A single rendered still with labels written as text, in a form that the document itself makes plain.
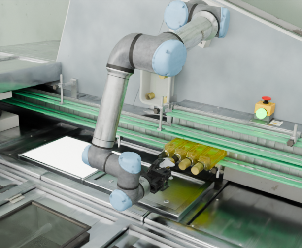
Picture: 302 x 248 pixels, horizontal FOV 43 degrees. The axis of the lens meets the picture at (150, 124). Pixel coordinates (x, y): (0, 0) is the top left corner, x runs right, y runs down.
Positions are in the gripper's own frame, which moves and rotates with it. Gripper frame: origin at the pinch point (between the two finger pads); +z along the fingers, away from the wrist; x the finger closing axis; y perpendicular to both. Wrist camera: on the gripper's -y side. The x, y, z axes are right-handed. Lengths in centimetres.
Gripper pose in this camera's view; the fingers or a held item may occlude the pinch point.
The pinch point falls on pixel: (166, 164)
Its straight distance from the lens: 157.8
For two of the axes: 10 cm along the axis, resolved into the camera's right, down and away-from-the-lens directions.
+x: 1.1, -9.2, -3.8
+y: 8.2, 2.9, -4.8
